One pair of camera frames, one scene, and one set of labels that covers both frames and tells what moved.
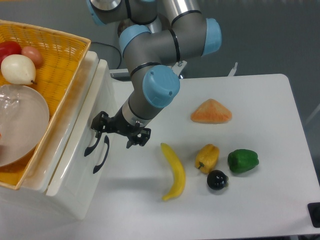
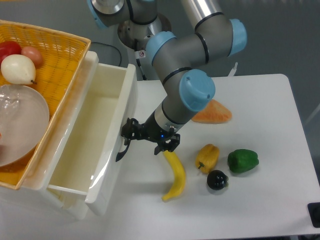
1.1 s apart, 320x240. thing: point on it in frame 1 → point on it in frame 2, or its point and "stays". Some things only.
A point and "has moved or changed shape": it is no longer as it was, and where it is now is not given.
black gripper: x=102 y=123 → x=132 y=130
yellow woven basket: x=63 y=56 stays
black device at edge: x=314 y=209 stays
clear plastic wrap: x=10 y=101 stays
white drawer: x=70 y=176 has moved or changed shape
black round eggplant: x=217 y=180 stays
